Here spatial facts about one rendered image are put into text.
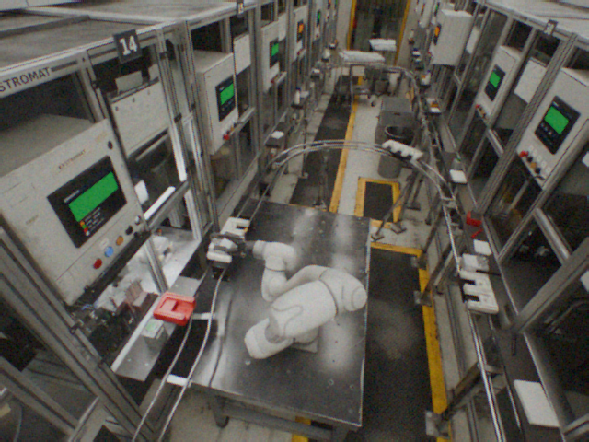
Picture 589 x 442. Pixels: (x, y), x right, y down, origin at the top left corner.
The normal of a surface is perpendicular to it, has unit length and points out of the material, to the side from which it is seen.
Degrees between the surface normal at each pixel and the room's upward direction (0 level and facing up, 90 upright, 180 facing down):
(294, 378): 0
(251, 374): 0
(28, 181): 90
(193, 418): 0
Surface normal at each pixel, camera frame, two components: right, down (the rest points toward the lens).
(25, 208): 0.98, 0.17
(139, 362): 0.04, -0.76
